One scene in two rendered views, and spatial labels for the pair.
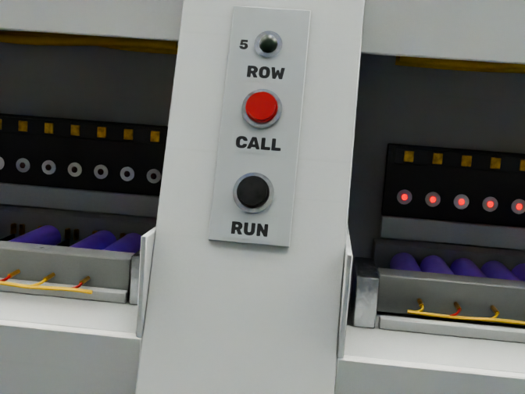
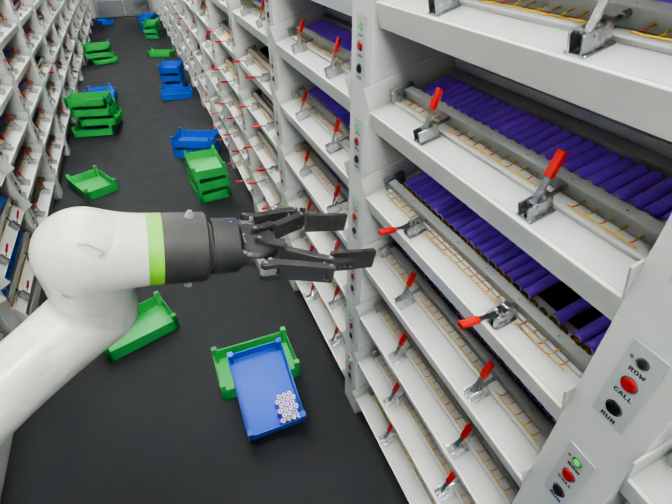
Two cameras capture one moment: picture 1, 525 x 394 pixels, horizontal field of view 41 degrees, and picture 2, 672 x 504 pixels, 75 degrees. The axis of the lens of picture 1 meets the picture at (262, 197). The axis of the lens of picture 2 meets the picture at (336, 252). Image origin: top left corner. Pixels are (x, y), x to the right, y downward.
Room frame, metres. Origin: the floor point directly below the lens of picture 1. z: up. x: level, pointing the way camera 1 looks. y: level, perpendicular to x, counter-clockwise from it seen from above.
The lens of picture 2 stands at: (-0.07, -0.10, 1.40)
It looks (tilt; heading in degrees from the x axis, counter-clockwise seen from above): 37 degrees down; 63
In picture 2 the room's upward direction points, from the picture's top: straight up
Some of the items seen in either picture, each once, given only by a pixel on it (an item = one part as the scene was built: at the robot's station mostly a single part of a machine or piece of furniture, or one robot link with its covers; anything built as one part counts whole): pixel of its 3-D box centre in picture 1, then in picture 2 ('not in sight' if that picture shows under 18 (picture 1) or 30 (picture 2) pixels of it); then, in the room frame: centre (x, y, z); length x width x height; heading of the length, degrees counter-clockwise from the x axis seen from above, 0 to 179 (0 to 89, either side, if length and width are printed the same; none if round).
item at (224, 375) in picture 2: not in sight; (255, 361); (0.15, 1.01, 0.04); 0.30 x 0.20 x 0.08; 175
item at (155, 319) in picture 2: not in sight; (134, 324); (-0.25, 1.43, 0.04); 0.30 x 0.20 x 0.08; 13
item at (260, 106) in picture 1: (262, 109); (630, 384); (0.34, 0.00, 1.01); 0.02 x 0.01 x 0.02; 85
